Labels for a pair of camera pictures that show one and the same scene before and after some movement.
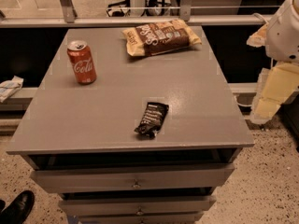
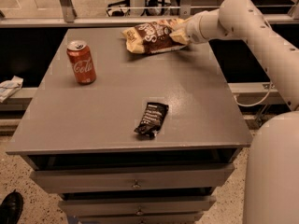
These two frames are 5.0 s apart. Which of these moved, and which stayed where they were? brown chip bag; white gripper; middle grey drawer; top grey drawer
Moved: white gripper
Stayed: middle grey drawer; top grey drawer; brown chip bag
